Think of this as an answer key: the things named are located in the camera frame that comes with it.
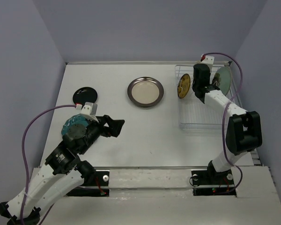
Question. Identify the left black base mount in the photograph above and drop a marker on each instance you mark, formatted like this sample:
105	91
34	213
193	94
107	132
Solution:
98	187

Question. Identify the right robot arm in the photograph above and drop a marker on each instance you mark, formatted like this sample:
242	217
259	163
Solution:
241	129

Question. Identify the light blue flower plate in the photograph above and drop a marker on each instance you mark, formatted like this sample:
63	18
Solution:
222	79

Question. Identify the black glossy plate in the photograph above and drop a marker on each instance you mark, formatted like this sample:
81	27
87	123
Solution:
85	94

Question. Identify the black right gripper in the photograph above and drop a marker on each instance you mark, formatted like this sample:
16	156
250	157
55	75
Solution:
210	73

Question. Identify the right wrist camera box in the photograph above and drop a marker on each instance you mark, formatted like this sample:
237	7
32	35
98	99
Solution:
207	59

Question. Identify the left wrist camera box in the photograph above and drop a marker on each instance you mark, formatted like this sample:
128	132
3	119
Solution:
88	110

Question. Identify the white wire dish rack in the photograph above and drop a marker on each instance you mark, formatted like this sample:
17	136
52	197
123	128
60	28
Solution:
193	114

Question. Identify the teal scalloped plate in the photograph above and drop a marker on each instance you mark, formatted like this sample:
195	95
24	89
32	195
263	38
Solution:
76	119

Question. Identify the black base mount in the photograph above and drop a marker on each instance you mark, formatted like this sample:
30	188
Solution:
98	187
204	185

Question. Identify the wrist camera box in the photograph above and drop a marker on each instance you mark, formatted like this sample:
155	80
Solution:
207	59
88	110

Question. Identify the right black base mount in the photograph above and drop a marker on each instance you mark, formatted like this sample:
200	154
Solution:
204	185

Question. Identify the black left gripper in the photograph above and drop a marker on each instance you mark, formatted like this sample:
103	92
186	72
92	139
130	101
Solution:
115	125

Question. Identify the grey rimmed cream plate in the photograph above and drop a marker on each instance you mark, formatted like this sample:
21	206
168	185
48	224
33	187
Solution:
145	92

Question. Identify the yellow patterned plate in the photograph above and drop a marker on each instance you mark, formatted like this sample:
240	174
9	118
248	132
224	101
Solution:
183	86

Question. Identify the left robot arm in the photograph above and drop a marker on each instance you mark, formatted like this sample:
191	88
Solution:
62	171

